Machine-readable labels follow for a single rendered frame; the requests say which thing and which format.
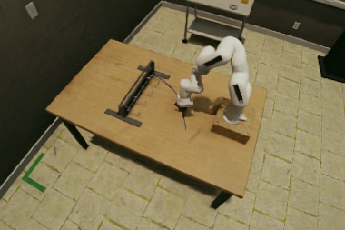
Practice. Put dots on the grey free-standing rack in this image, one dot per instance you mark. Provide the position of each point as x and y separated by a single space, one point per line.
125 108

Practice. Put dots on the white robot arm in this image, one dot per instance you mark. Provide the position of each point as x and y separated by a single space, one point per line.
232 49

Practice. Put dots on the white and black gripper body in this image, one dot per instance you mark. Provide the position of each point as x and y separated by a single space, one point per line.
178 100

